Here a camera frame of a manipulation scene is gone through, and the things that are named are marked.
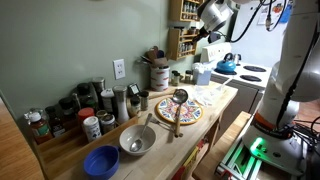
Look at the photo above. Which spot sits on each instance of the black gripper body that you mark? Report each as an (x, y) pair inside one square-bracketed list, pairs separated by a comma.
[(213, 37)]

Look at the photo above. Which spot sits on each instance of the clear spice jar black lid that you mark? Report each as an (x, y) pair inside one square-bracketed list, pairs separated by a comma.
[(144, 101)]

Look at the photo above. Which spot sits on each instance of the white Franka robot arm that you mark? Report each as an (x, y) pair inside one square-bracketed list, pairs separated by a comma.
[(286, 83)]

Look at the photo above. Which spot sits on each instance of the dark sauce bottle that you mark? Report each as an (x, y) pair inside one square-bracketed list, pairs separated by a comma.
[(55, 125)]

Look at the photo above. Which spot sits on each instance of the red sauce bottle white cap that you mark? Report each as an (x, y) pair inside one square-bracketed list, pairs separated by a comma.
[(40, 130)]

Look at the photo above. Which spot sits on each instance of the small wooden spice rack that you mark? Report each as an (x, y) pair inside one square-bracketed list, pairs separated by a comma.
[(171, 43)]

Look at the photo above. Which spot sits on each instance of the blue kettle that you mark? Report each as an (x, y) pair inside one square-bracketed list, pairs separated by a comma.
[(226, 66)]

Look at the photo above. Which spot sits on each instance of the large wooden spice rack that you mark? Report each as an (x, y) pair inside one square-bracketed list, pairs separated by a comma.
[(173, 10)]

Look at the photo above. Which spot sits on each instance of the blue tissue box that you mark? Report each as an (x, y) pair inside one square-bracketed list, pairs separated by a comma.
[(201, 78)]

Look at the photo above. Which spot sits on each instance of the small round glass jar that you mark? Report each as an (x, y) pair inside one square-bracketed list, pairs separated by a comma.
[(188, 77)]

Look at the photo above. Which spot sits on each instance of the light wooden spoon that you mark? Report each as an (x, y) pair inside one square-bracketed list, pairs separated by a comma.
[(161, 62)]

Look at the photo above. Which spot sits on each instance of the small spice jar black lid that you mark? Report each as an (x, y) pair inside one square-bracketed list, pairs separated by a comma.
[(177, 80), (172, 76)]

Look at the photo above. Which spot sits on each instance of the dark wooden spoon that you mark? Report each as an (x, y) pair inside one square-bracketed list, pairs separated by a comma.
[(153, 53)]

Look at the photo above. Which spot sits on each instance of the white slotted spatula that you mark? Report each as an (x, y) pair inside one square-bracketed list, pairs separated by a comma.
[(222, 86)]

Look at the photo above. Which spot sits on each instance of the black stove burner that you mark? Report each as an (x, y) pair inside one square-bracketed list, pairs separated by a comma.
[(255, 69), (250, 78)]

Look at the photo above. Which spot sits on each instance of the crumpled white paper towel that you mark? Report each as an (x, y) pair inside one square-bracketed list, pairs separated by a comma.
[(206, 95)]

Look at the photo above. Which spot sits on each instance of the white crock red chili print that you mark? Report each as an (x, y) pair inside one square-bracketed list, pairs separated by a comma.
[(160, 80)]

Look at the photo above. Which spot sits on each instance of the metal kitchen utensil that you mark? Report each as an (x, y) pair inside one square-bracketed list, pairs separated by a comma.
[(145, 60)]

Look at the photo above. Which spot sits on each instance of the white electric stove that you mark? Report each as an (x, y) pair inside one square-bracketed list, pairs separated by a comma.
[(240, 96)]

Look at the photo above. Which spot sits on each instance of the paper sheet red print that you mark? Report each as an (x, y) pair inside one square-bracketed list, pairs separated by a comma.
[(273, 10)]

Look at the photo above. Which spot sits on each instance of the colourful painted ceramic plate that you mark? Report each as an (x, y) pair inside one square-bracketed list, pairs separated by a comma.
[(191, 113)]

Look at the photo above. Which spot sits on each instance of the black digital kitchen timer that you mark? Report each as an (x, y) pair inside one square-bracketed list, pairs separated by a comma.
[(134, 90)]

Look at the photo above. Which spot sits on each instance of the small spice jar brown lid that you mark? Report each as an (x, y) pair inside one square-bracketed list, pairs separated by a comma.
[(135, 108)]

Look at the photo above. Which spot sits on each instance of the light wooden plank platform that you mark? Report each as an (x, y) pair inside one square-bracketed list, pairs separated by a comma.
[(216, 143)]

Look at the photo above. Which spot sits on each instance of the tall salt grinder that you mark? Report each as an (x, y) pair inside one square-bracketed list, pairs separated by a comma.
[(120, 106)]

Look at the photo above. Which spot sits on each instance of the spice container white lid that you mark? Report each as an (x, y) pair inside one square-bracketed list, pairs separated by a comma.
[(107, 100)]

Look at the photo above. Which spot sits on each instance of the steel shaker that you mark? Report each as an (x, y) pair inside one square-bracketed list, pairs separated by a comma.
[(98, 85)]

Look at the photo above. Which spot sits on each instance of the white ceramic bowl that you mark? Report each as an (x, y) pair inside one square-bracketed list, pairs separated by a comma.
[(128, 136)]

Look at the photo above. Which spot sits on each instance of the metal spoon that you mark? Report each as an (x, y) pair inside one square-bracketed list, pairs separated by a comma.
[(136, 145)]

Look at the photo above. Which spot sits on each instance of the small jar metal lid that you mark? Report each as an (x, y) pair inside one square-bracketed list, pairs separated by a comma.
[(107, 125)]

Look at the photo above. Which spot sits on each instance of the green jar black lid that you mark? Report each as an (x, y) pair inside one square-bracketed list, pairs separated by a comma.
[(85, 95)]

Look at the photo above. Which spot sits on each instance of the spice jar red lid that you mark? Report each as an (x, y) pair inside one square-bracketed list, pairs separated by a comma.
[(86, 113)]

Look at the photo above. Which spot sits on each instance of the white spice canister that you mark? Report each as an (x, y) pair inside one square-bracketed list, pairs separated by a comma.
[(92, 130)]

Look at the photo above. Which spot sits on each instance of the dark jar black lid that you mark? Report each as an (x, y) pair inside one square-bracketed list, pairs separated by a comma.
[(68, 115)]

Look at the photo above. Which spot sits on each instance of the blue plastic bowl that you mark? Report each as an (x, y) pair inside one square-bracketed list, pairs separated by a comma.
[(100, 163)]

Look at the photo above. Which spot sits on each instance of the wooden spice tray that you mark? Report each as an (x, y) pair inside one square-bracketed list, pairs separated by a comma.
[(66, 150)]

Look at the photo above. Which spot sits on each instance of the white wall outlet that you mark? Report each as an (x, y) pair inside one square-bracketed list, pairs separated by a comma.
[(119, 69)]

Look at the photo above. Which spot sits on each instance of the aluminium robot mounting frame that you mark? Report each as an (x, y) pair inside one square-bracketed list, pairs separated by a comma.
[(240, 163)]

